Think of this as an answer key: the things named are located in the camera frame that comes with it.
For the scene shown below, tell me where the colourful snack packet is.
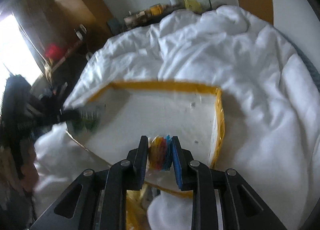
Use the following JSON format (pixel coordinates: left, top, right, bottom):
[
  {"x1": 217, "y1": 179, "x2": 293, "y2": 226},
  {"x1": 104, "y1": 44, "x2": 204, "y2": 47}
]
[{"x1": 148, "y1": 135, "x2": 173, "y2": 171}]

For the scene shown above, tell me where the yellow taped white box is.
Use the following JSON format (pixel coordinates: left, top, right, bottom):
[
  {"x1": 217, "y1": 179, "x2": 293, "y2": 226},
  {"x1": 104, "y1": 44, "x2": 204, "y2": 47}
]
[{"x1": 65, "y1": 79, "x2": 226, "y2": 199}]

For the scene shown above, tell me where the green printed packet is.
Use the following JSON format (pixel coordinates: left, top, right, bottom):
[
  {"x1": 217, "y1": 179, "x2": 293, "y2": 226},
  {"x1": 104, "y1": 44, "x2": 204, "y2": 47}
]
[{"x1": 68, "y1": 104, "x2": 106, "y2": 134}]

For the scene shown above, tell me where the red bag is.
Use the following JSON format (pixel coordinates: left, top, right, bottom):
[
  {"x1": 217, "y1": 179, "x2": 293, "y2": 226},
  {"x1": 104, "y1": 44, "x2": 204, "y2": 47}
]
[{"x1": 45, "y1": 43, "x2": 66, "y2": 61}]

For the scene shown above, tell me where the white duvet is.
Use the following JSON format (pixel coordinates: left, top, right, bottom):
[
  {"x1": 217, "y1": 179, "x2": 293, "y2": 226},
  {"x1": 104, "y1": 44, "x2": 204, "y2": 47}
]
[{"x1": 35, "y1": 6, "x2": 319, "y2": 229}]

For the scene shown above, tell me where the wooden wardrobe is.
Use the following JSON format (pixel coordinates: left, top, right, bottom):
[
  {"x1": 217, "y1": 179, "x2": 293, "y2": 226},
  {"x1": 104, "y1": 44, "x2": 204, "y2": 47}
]
[{"x1": 14, "y1": 0, "x2": 113, "y2": 51}]

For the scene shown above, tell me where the cluttered side table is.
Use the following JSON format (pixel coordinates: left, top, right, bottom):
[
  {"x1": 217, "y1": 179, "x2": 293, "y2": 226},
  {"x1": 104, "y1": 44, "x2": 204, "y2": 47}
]
[{"x1": 106, "y1": 4, "x2": 185, "y2": 36}]

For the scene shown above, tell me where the yellow container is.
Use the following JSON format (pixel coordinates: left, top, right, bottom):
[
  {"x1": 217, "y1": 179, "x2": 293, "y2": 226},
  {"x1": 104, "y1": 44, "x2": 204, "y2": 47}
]
[{"x1": 150, "y1": 4, "x2": 163, "y2": 16}]

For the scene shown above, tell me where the yellow plastic bag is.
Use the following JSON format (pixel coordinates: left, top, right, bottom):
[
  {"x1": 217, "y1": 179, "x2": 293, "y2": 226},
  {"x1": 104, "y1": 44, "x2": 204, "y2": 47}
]
[{"x1": 183, "y1": 0, "x2": 202, "y2": 13}]

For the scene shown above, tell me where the grey mattress edge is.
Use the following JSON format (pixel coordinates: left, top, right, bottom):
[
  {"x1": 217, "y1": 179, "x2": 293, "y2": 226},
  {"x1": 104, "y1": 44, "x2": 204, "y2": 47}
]
[{"x1": 280, "y1": 32, "x2": 320, "y2": 91}]

